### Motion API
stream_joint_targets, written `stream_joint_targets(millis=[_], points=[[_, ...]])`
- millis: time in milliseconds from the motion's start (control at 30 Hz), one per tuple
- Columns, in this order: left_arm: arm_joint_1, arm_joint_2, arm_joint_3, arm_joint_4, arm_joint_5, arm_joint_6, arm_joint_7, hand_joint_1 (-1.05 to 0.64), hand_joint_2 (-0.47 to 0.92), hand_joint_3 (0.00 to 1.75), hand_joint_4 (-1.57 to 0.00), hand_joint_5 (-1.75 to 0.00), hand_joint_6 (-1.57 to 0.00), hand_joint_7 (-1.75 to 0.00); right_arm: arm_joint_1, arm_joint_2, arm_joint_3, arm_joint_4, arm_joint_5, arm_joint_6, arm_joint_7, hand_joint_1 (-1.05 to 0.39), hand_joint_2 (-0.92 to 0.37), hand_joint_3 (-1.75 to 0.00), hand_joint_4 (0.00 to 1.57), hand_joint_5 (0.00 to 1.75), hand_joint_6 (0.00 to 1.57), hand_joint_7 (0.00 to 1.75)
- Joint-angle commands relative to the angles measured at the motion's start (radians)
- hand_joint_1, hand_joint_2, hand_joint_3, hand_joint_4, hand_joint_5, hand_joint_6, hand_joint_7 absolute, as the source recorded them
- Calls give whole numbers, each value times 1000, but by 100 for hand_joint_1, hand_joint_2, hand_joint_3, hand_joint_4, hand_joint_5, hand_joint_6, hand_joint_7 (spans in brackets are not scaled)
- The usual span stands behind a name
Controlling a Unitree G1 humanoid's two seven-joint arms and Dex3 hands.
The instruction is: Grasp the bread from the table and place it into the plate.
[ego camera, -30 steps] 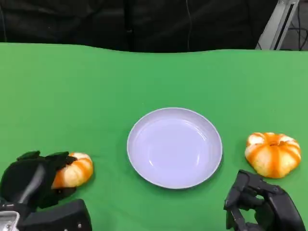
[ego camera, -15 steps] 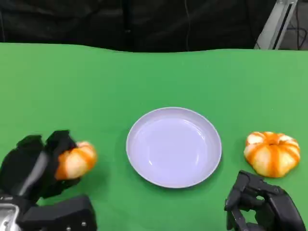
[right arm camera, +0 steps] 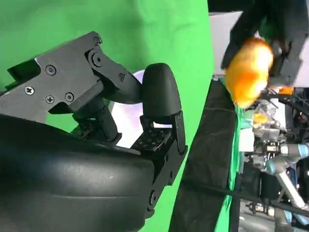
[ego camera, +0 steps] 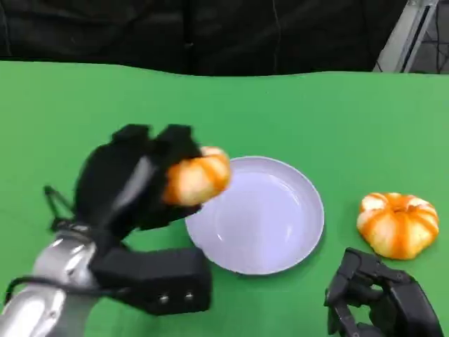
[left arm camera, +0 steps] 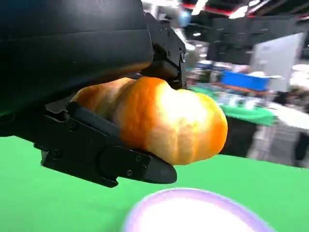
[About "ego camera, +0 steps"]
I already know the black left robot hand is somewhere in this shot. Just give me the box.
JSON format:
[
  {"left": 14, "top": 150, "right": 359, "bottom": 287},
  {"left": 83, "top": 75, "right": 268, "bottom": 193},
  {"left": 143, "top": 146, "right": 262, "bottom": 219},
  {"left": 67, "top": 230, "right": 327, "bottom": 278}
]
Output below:
[{"left": 74, "top": 122, "right": 208, "bottom": 244}]

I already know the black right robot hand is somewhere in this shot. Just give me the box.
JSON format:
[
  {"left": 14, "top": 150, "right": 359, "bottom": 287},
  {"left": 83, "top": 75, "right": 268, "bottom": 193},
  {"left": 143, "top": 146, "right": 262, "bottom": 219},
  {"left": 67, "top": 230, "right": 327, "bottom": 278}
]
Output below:
[{"left": 324, "top": 247, "right": 445, "bottom": 337}]

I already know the orange white toy bread roll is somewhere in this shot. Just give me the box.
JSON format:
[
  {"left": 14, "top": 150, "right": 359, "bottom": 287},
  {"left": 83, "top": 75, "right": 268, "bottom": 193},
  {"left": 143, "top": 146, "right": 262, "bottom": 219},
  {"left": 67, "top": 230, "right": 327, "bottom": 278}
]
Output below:
[
  {"left": 161, "top": 145, "right": 232, "bottom": 206},
  {"left": 356, "top": 192, "right": 440, "bottom": 260}
]

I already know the lilac plate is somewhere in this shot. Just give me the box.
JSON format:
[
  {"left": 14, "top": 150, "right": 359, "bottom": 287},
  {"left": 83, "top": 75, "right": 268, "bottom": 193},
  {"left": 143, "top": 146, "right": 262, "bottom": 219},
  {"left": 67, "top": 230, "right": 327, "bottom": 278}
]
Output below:
[{"left": 185, "top": 156, "right": 326, "bottom": 276}]

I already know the black backdrop curtain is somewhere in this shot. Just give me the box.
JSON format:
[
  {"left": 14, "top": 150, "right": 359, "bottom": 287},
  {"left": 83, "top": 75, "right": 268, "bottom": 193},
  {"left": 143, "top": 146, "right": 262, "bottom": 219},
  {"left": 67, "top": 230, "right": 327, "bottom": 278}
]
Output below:
[{"left": 0, "top": 0, "right": 449, "bottom": 77}]

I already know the green table cloth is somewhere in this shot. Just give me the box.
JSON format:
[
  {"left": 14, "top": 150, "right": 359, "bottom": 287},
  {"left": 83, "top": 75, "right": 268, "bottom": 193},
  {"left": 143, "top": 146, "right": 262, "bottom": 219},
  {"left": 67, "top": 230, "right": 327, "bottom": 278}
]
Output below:
[{"left": 0, "top": 60, "right": 449, "bottom": 337}]

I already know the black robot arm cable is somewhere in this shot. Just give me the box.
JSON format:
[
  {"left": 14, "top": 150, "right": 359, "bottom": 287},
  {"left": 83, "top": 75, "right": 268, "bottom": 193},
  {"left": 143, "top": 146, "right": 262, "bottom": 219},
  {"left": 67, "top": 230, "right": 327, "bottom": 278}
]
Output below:
[
  {"left": 43, "top": 185, "right": 76, "bottom": 233},
  {"left": 4, "top": 276, "right": 131, "bottom": 305}
]

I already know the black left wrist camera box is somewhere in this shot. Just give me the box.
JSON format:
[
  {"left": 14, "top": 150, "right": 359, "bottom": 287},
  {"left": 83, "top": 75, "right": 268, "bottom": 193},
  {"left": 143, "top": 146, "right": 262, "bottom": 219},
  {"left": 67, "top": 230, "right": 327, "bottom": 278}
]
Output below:
[{"left": 91, "top": 247, "right": 213, "bottom": 315}]

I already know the grey metal frame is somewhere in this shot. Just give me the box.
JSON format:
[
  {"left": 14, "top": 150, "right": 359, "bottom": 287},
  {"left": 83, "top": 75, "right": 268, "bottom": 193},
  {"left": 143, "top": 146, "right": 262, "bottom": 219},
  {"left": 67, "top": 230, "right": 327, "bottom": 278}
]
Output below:
[{"left": 373, "top": 0, "right": 441, "bottom": 73}]

